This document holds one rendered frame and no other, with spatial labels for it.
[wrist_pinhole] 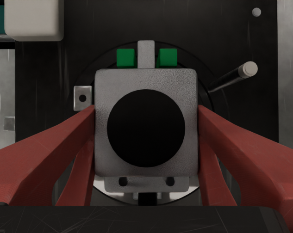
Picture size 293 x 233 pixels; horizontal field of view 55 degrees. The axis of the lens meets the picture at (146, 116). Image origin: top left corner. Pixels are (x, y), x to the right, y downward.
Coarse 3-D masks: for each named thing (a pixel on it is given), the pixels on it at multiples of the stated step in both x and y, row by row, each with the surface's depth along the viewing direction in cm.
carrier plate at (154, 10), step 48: (96, 0) 25; (144, 0) 25; (192, 0) 25; (240, 0) 26; (48, 48) 25; (96, 48) 25; (192, 48) 25; (240, 48) 25; (48, 96) 25; (240, 96) 25; (96, 192) 25; (240, 192) 25
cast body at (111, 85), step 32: (96, 96) 12; (128, 96) 11; (160, 96) 11; (192, 96) 12; (96, 128) 12; (128, 128) 11; (160, 128) 11; (192, 128) 12; (96, 160) 12; (128, 160) 11; (160, 160) 10; (192, 160) 11; (128, 192) 15
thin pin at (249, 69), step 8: (248, 64) 15; (232, 72) 17; (240, 72) 15; (248, 72) 15; (256, 72) 15; (216, 80) 21; (224, 80) 19; (232, 80) 17; (240, 80) 17; (208, 88) 23; (216, 88) 21
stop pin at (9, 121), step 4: (4, 116) 26; (8, 116) 26; (12, 116) 26; (4, 120) 26; (8, 120) 26; (12, 120) 26; (4, 124) 26; (8, 124) 26; (12, 124) 26; (4, 128) 26; (8, 128) 26; (12, 128) 26
